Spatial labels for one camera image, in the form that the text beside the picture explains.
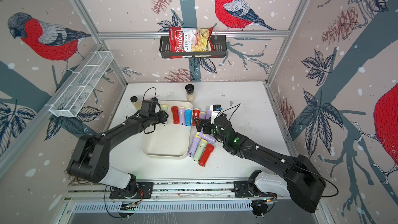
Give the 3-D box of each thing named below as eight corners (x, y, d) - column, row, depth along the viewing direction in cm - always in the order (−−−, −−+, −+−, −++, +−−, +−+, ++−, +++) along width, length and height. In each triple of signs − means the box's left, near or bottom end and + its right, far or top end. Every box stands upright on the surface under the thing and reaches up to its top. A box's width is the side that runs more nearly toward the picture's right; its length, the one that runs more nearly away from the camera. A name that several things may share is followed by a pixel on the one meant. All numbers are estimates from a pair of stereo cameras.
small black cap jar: (135, 110, 107) (130, 102, 99) (135, 105, 110) (130, 96, 102) (141, 109, 108) (137, 100, 100) (141, 103, 111) (136, 94, 103)
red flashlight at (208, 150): (196, 163, 83) (196, 162, 82) (207, 144, 90) (207, 142, 89) (203, 168, 82) (203, 166, 80) (214, 148, 89) (214, 146, 87)
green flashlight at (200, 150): (192, 160, 84) (192, 158, 82) (200, 140, 92) (200, 138, 90) (201, 163, 83) (200, 161, 81) (207, 142, 91) (207, 140, 89)
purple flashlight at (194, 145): (188, 156, 86) (187, 154, 83) (194, 136, 93) (194, 134, 91) (194, 158, 85) (194, 156, 82) (200, 138, 93) (200, 135, 90)
